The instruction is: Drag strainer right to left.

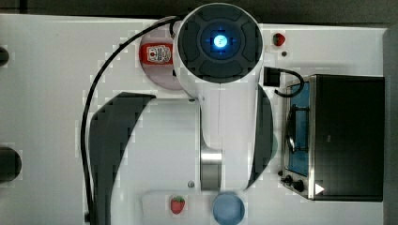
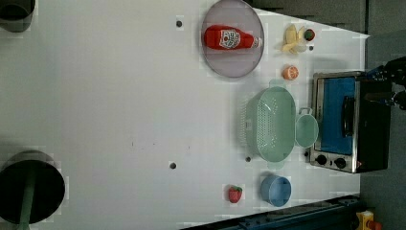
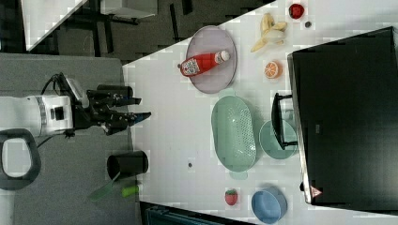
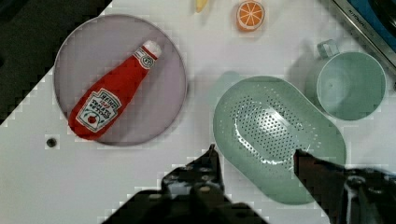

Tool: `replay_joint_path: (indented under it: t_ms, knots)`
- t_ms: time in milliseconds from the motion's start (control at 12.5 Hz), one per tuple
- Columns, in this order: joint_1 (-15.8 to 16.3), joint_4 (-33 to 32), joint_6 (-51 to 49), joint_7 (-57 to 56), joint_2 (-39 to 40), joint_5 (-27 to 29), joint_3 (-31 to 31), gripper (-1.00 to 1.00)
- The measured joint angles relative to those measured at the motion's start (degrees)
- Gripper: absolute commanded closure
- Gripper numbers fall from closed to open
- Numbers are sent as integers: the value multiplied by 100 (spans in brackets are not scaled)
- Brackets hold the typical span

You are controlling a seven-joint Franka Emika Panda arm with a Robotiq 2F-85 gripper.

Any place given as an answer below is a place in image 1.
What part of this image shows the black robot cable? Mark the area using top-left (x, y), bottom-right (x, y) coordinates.
top-left (80, 15), bottom-right (189, 224)

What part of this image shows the black oven power plug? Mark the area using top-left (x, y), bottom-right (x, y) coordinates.
top-left (263, 67), bottom-right (304, 98)

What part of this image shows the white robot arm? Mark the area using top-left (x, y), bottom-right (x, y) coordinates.
top-left (173, 3), bottom-right (265, 191)

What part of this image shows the red strawberry toy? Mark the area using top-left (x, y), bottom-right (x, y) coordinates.
top-left (170, 196), bottom-right (185, 215)
top-left (272, 33), bottom-right (285, 47)

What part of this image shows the black toaster oven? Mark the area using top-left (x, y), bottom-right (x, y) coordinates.
top-left (279, 74), bottom-right (385, 202)

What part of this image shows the blue bowl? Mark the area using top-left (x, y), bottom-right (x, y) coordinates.
top-left (212, 192), bottom-right (245, 225)

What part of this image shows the red ketchup bottle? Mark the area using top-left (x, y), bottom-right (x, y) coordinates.
top-left (139, 43), bottom-right (173, 66)

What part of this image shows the pink round plate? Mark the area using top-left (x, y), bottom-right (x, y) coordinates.
top-left (139, 24), bottom-right (182, 91)

